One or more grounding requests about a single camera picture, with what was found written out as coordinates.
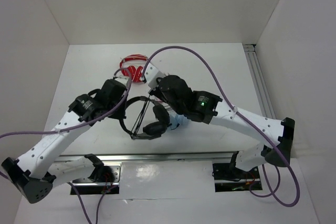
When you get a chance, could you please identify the black headset with microphone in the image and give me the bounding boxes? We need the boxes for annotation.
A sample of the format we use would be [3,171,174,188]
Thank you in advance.
[119,96,170,140]

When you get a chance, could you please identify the black headset cable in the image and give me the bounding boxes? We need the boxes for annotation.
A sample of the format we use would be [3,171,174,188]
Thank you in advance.
[131,97,171,140]

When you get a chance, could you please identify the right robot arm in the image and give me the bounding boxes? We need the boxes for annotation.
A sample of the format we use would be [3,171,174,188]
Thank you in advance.
[144,73,295,178]

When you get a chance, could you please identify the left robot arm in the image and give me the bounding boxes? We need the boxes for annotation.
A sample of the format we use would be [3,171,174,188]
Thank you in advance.
[1,76,131,204]

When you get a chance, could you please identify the red headphones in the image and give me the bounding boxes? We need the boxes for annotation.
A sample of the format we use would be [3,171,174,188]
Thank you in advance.
[119,54,148,83]

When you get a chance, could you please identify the pink blue cat-ear headphones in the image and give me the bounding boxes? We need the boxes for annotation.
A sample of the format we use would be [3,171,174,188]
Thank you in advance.
[168,112,190,131]

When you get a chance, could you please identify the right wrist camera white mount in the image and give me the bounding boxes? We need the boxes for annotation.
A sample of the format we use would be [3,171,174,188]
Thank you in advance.
[140,63,165,89]

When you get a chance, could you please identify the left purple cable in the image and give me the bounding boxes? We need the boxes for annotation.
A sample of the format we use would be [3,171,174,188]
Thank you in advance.
[0,68,132,177]

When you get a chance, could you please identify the purple cable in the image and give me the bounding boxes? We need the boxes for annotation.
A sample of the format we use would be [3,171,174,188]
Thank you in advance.
[141,46,301,207]
[0,68,132,177]

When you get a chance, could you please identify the aluminium front rail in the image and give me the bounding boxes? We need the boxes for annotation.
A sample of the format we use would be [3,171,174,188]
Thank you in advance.
[56,151,239,163]

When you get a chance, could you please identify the aluminium rail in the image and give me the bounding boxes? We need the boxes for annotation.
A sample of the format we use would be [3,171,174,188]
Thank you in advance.
[243,44,276,119]
[56,151,239,163]

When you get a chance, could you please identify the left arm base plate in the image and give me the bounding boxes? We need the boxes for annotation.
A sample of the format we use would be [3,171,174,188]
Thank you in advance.
[71,162,122,195]

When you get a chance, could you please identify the aluminium right side rail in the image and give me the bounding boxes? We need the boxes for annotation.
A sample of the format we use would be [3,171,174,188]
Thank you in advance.
[243,44,276,119]

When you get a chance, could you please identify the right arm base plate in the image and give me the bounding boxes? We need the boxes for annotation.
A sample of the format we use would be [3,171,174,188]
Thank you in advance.
[212,163,263,193]

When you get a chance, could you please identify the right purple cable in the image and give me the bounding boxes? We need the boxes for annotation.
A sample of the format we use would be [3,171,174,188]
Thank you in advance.
[141,46,301,207]

